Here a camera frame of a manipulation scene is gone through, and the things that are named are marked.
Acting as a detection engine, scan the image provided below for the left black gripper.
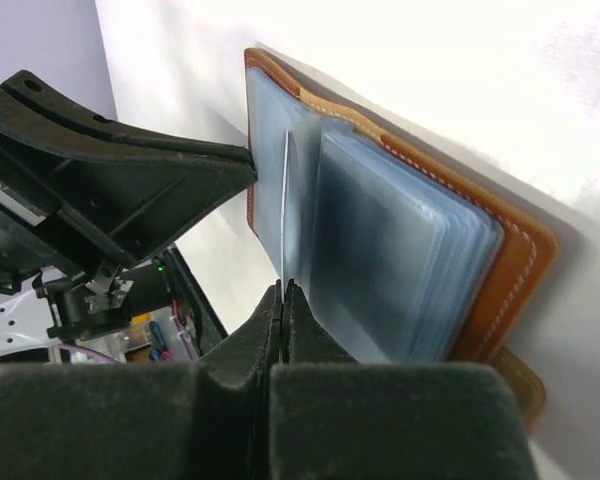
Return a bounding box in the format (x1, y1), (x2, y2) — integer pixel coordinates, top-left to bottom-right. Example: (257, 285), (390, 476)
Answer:
(0, 70), (257, 359)

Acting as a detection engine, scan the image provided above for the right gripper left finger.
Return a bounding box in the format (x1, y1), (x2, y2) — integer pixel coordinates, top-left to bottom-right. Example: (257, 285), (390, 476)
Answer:
(0, 285), (282, 479)

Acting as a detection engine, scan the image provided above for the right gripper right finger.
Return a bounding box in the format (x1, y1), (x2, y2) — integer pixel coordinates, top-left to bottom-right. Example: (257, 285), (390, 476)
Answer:
(268, 284), (538, 479)

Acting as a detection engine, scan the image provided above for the brown leather card holder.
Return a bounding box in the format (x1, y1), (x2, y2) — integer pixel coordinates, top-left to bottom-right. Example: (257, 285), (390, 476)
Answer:
(244, 47), (559, 424)

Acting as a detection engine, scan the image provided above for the black VIP card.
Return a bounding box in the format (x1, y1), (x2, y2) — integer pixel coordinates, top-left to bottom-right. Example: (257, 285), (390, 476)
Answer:
(279, 130), (293, 297)

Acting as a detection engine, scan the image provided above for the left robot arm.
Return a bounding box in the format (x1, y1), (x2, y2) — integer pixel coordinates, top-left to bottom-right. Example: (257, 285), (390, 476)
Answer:
(0, 70), (256, 357)

